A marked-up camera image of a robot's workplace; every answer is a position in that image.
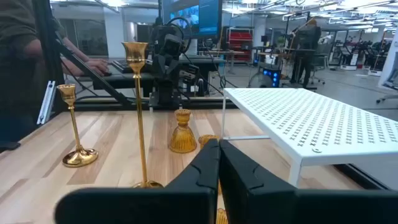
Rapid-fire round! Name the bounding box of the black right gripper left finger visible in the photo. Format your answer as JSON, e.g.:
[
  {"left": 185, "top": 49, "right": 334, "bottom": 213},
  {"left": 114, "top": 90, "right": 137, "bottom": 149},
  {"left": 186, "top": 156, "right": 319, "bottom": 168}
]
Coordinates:
[{"left": 54, "top": 139, "right": 221, "bottom": 224}]

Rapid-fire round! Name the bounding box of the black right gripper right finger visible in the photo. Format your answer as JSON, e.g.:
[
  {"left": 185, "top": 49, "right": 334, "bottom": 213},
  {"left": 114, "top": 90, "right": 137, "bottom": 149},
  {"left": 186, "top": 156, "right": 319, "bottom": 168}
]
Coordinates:
[{"left": 219, "top": 139, "right": 398, "bottom": 224}]

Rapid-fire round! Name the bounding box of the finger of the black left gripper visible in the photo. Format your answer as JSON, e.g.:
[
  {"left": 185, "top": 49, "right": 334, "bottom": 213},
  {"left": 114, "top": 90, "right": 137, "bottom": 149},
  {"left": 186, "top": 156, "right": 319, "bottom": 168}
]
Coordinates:
[
  {"left": 166, "top": 55, "right": 180, "bottom": 81},
  {"left": 152, "top": 55, "right": 167, "bottom": 82}
]

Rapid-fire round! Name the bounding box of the tall brass candlestick holder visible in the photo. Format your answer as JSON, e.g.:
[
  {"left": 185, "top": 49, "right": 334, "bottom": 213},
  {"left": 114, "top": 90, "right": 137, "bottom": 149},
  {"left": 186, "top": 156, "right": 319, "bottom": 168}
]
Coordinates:
[{"left": 121, "top": 42, "right": 165, "bottom": 189}]

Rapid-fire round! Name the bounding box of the amber glass candle holder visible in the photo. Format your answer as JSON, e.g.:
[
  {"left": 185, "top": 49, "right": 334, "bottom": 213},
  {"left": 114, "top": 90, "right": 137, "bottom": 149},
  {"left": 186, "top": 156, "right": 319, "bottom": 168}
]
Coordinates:
[
  {"left": 216, "top": 180, "right": 229, "bottom": 224},
  {"left": 198, "top": 134, "right": 220, "bottom": 150},
  {"left": 169, "top": 108, "right": 198, "bottom": 154}
]

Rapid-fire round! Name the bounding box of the medium brass candlestick holder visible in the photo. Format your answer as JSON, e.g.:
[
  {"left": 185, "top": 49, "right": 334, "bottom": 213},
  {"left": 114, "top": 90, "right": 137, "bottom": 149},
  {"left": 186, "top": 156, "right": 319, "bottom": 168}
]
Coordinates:
[{"left": 57, "top": 83, "right": 99, "bottom": 168}]

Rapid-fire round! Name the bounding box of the black desk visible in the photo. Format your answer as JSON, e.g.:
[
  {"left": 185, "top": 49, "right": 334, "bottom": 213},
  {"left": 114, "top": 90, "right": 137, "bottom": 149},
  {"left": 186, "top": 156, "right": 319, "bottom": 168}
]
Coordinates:
[{"left": 62, "top": 57, "right": 224, "bottom": 91}]

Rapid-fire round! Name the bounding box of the computer monitor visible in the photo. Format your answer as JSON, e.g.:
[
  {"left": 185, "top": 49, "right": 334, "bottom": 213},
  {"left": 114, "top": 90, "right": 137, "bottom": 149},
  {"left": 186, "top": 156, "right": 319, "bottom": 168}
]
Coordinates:
[{"left": 161, "top": 0, "right": 223, "bottom": 40}]

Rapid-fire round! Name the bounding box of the red storage bin rack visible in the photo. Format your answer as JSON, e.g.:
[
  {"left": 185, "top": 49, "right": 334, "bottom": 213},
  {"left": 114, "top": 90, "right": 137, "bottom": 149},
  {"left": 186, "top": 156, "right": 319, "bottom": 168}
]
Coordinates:
[{"left": 226, "top": 27, "right": 254, "bottom": 62}]

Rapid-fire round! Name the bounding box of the white perforated metal shelf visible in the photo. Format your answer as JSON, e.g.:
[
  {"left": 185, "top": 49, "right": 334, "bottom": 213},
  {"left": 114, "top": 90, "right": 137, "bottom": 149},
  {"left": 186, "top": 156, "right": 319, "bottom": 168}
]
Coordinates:
[{"left": 221, "top": 87, "right": 398, "bottom": 189}]

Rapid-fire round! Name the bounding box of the blue-lit computer case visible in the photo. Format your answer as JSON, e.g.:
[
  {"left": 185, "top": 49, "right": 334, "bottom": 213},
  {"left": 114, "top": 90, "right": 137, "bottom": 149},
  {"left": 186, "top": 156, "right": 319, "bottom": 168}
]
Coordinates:
[{"left": 262, "top": 67, "right": 282, "bottom": 88}]

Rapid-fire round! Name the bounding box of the person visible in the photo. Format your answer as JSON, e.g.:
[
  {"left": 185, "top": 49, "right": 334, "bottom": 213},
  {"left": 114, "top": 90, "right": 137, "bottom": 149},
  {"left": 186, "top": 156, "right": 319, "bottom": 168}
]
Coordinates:
[
  {"left": 0, "top": 0, "right": 109, "bottom": 150},
  {"left": 290, "top": 18, "right": 323, "bottom": 88}
]

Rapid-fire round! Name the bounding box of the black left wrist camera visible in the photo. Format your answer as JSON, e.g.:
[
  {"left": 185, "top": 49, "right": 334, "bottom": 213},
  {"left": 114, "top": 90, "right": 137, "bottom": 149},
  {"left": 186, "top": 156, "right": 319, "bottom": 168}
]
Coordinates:
[{"left": 163, "top": 33, "right": 183, "bottom": 52}]

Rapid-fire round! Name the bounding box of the black aluminium frame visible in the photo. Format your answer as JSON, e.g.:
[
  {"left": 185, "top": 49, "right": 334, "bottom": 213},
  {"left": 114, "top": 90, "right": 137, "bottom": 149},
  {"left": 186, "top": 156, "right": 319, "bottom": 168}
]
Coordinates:
[{"left": 30, "top": 0, "right": 389, "bottom": 190}]

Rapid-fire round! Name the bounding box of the white aluminium bracket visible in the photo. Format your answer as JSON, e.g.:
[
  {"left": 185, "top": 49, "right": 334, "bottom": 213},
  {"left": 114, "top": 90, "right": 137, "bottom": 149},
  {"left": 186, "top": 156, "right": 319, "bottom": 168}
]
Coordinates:
[{"left": 36, "top": 80, "right": 57, "bottom": 125}]

